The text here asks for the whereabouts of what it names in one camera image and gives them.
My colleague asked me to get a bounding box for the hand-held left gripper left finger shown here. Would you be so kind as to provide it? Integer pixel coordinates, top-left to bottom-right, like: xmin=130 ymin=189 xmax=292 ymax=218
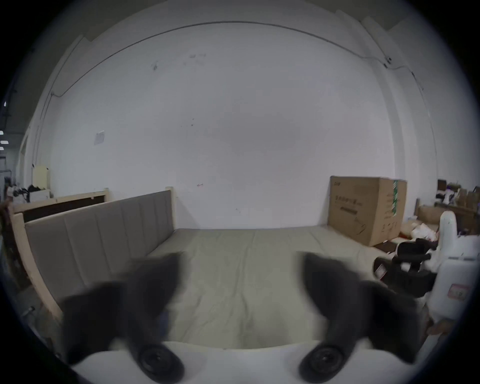
xmin=61 ymin=251 xmax=187 ymax=383

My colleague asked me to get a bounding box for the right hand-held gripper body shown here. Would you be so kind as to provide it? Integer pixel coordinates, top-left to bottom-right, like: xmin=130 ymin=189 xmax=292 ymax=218
xmin=427 ymin=211 xmax=480 ymax=320

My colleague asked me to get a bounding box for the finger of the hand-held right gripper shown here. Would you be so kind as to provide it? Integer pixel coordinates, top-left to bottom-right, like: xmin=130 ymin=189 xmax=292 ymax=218
xmin=397 ymin=239 xmax=439 ymax=264
xmin=373 ymin=259 xmax=438 ymax=298

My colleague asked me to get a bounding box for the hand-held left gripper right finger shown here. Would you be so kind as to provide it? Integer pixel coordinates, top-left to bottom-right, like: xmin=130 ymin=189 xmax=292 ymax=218
xmin=298 ymin=251 xmax=429 ymax=383

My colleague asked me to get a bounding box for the person's right hand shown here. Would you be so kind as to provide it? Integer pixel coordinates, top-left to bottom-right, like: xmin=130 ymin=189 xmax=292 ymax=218
xmin=427 ymin=317 xmax=458 ymax=337

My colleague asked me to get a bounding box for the large brown cardboard carton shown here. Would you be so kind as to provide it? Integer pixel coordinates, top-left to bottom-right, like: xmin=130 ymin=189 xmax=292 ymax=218
xmin=327 ymin=175 xmax=408 ymax=247

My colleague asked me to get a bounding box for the grey padded headboard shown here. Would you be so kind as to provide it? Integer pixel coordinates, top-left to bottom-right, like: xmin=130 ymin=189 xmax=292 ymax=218
xmin=24 ymin=190 xmax=177 ymax=299

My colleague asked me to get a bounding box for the bed with beige sheet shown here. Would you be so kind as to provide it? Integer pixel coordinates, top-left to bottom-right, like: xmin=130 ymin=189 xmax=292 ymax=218
xmin=147 ymin=226 xmax=432 ymax=351

